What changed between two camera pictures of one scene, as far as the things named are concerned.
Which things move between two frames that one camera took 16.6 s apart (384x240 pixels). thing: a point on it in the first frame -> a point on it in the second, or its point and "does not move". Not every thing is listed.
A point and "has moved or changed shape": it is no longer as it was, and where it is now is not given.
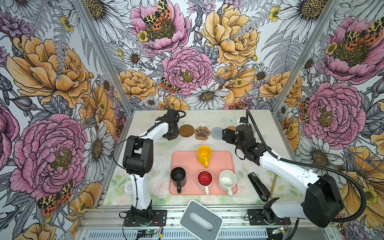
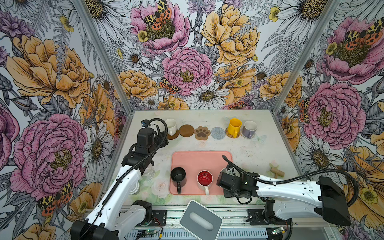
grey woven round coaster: [216, 133] does not move
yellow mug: [204, 154] has moved or changed shape
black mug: [178, 177] does not move
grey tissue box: [202, 223] does not move
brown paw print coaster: [202, 133] does not move
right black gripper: [229, 134] -> [227, 194]
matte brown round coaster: [186, 130] does not move
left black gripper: [176, 132] -> [159, 138]
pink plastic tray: [220, 161] does not move
